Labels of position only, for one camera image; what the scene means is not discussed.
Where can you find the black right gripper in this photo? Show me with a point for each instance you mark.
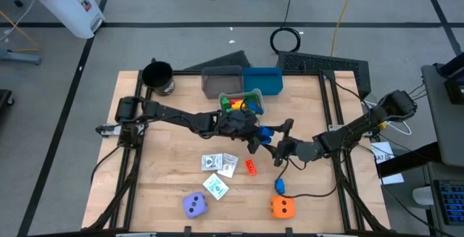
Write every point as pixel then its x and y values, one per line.
pixel 297 150

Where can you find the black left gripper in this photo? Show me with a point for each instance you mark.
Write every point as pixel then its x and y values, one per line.
pixel 239 124

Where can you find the large blue toy brick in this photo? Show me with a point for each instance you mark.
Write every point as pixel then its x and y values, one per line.
pixel 265 133

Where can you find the yellow toy brick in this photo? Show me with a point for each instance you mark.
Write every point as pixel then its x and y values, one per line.
pixel 237 104

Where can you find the green toy brick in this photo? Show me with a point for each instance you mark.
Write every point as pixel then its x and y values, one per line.
pixel 225 103
pixel 251 98

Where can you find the light grey plastic bin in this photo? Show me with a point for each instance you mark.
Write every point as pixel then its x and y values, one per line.
pixel 261 95

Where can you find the red-orange toy brick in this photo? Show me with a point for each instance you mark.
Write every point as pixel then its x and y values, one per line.
pixel 251 167

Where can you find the rounded blue toy brick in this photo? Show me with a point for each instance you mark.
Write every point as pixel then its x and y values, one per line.
pixel 280 186

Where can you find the white green card packets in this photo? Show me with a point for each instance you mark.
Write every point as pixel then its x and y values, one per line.
pixel 215 187

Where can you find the orange foam die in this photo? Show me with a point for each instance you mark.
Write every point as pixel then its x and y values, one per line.
pixel 282 207

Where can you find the purple foam die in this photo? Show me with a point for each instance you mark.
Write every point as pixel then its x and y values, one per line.
pixel 195 205

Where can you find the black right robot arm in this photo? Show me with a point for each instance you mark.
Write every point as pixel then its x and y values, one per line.
pixel 362 124

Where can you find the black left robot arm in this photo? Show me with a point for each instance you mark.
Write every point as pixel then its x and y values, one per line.
pixel 174 115

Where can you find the dark grey plastic bin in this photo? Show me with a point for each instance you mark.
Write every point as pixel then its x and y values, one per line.
pixel 221 81

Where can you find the blue plastic bin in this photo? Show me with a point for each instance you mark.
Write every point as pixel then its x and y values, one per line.
pixel 262 81

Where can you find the black triangular panel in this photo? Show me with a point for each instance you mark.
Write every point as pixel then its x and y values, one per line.
pixel 224 63

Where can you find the black perforated panel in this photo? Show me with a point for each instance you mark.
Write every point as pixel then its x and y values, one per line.
pixel 319 65

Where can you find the black table clamp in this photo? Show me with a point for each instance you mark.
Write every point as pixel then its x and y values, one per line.
pixel 289 231
pixel 187 230

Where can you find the black cup with cartoon eyes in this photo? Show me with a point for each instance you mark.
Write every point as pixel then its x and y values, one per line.
pixel 158 75

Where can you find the white paper with code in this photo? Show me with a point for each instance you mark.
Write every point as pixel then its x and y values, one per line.
pixel 382 150

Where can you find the yellow connector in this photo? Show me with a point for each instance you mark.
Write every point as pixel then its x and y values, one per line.
pixel 382 125

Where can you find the plain white paper sheet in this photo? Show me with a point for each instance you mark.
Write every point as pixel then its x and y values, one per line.
pixel 393 179

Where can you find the dark grey desk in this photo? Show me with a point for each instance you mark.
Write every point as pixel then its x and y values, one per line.
pixel 431 171

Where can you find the grey side table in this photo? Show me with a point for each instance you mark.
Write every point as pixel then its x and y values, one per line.
pixel 447 128

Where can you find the backlit black keyboard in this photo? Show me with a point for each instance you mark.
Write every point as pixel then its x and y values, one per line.
pixel 451 202

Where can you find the black device on table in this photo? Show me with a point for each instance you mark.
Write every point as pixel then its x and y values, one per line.
pixel 455 85

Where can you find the white trash can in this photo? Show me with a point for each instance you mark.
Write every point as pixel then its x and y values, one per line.
pixel 69 8

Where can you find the grey metal stand base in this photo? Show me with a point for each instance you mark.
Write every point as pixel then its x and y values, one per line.
pixel 20 57

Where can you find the black cart with caster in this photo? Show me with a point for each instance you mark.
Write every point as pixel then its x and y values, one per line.
pixel 5 99

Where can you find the black aluminium table frame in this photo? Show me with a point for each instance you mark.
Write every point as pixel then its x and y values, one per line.
pixel 301 72

